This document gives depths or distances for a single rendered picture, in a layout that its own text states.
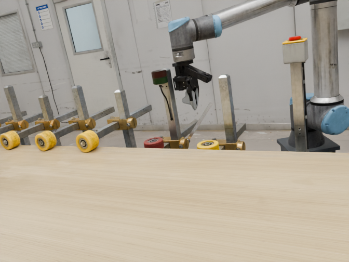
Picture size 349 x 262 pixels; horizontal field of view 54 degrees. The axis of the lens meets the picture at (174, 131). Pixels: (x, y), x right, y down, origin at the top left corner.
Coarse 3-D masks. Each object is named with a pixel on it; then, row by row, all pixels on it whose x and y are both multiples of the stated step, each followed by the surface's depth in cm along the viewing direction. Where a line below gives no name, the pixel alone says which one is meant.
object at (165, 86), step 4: (164, 76) 133; (156, 84) 134; (160, 84) 134; (164, 84) 138; (160, 88) 136; (164, 88) 139; (168, 88) 138; (164, 96) 138; (168, 104) 140; (168, 108) 141
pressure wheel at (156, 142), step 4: (148, 140) 139; (152, 140) 138; (156, 140) 138; (160, 140) 136; (144, 144) 136; (148, 144) 135; (152, 144) 134; (156, 144) 135; (160, 144) 136; (160, 148) 136
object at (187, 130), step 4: (196, 120) 173; (188, 124) 169; (192, 124) 167; (184, 128) 163; (188, 128) 162; (192, 128) 166; (184, 132) 159; (188, 132) 162; (184, 136) 159; (164, 144) 146; (168, 144) 146; (164, 148) 143; (168, 148) 146
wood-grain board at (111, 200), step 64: (0, 192) 114; (64, 192) 105; (128, 192) 97; (192, 192) 91; (256, 192) 85; (320, 192) 80; (0, 256) 77; (64, 256) 73; (128, 256) 69; (192, 256) 66; (256, 256) 63; (320, 256) 60
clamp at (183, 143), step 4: (164, 140) 147; (168, 140) 146; (172, 140) 145; (176, 140) 145; (180, 140) 145; (184, 140) 144; (188, 140) 147; (172, 144) 146; (176, 144) 145; (180, 144) 144; (184, 144) 144; (188, 144) 147; (172, 148) 147; (176, 148) 146; (180, 148) 145; (184, 148) 144
